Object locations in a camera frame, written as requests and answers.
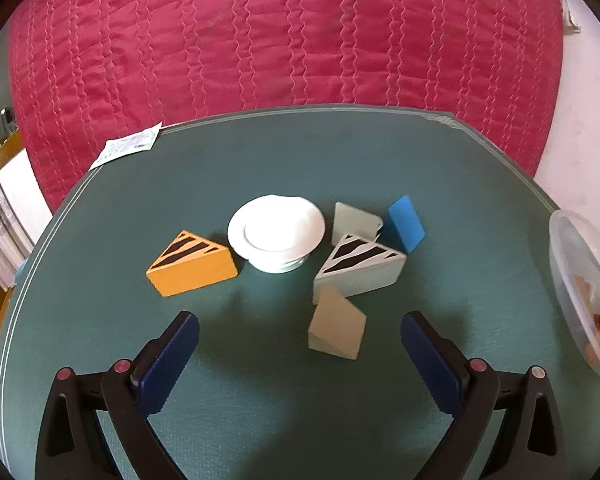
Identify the white striped wedge block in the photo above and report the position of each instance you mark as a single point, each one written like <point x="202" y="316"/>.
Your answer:
<point x="357" y="265"/>

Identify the blue foam block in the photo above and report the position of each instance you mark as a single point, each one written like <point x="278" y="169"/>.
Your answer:
<point x="405" y="226"/>

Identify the orange striped wedge block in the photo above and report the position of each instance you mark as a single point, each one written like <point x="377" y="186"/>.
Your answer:
<point x="190" y="262"/>

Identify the pale green wedge block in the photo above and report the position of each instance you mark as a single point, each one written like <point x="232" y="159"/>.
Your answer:
<point x="337" y="327"/>

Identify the white paper label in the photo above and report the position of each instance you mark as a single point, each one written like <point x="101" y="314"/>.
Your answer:
<point x="127" y="145"/>

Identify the green table mat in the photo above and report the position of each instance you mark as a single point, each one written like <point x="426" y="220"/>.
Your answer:
<point x="254" y="401"/>

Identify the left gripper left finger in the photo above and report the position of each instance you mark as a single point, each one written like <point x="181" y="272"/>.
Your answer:
<point x="71" y="443"/>

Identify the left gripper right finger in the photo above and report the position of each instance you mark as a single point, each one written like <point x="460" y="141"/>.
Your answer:
<point x="530" y="443"/>

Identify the beige wooden block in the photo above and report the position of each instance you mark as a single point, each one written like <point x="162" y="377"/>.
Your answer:
<point x="589" y="296"/>

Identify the white round lid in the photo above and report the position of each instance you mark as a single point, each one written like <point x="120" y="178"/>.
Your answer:
<point x="275" y="233"/>

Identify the red quilted bedspread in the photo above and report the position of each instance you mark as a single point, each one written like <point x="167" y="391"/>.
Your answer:
<point x="83" y="72"/>

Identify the clear plastic bowl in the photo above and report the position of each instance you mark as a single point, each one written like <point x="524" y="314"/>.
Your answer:
<point x="575" y="265"/>

